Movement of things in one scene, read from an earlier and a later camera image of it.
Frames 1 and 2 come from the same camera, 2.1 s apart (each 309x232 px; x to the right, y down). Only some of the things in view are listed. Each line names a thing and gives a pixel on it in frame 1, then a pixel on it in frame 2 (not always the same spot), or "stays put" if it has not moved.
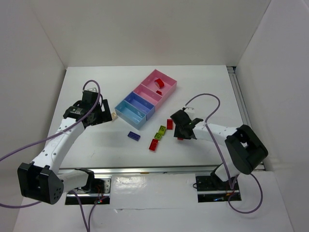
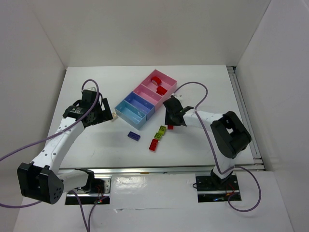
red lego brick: (153, 144) stays put
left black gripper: (104, 112) stays put
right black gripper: (181, 126) -> (174, 117)
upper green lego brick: (161, 130) stays put
